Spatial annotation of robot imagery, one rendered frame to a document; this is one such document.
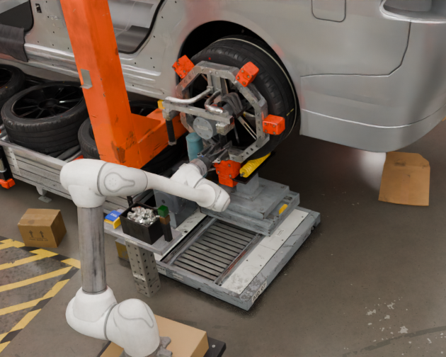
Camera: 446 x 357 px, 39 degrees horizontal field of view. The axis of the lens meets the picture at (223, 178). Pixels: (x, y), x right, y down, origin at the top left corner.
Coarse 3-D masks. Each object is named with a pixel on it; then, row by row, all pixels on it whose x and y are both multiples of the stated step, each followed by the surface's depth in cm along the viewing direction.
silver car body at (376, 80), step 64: (0, 0) 483; (128, 0) 473; (192, 0) 326; (256, 0) 303; (320, 0) 284; (384, 0) 268; (64, 64) 417; (128, 64) 383; (320, 64) 302; (384, 64) 283; (320, 128) 322; (384, 128) 302
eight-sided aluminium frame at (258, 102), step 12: (192, 72) 331; (204, 72) 326; (216, 72) 322; (228, 72) 317; (180, 84) 341; (240, 84) 316; (252, 84) 320; (180, 96) 346; (252, 96) 316; (264, 108) 320; (192, 120) 357; (264, 132) 327; (204, 144) 356; (252, 144) 334; (240, 156) 343
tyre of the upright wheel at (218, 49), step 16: (208, 48) 332; (224, 48) 326; (240, 48) 325; (256, 48) 328; (224, 64) 327; (240, 64) 321; (256, 64) 319; (272, 64) 325; (256, 80) 320; (272, 80) 320; (272, 96) 320; (288, 96) 328; (272, 112) 325; (288, 112) 330; (288, 128) 339; (272, 144) 338
